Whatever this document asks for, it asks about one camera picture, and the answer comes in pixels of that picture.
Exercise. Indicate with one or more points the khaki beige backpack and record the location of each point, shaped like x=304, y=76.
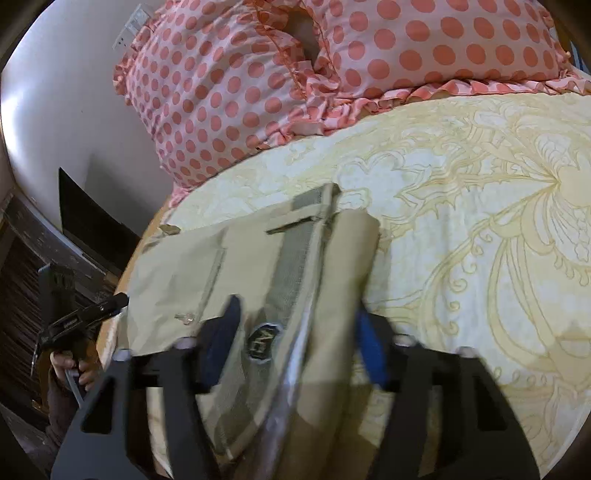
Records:
x=295, y=295

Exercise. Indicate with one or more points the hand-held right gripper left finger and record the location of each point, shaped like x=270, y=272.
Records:
x=225, y=342

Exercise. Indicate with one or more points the yellow floral bed sheet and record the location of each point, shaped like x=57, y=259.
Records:
x=461, y=221

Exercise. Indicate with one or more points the white wall socket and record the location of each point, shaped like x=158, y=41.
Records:
x=131, y=25

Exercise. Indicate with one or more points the pink polka dot pillow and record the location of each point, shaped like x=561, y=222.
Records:
x=212, y=99
x=434, y=44

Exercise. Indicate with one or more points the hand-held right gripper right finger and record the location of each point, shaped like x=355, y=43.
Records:
x=371, y=350

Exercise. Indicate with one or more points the person's left hand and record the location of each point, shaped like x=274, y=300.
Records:
x=76, y=369

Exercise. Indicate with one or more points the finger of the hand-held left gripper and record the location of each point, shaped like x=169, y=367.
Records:
x=108, y=305

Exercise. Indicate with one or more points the dark wooden cabinet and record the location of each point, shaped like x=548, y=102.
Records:
x=27, y=286

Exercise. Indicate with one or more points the black flat panel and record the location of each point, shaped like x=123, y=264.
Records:
x=90, y=221

